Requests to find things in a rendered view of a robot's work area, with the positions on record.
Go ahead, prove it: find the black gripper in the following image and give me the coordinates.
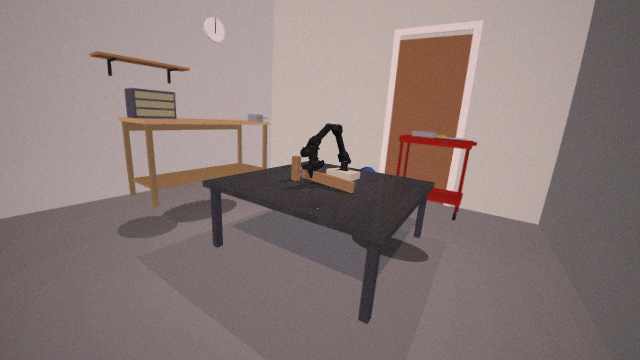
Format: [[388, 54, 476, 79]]
[[302, 156, 319, 178]]

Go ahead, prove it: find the brown wooden post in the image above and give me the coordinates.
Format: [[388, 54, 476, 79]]
[[291, 156, 301, 181]]

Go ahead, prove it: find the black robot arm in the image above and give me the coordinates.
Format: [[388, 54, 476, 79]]
[[300, 123, 351, 171]]

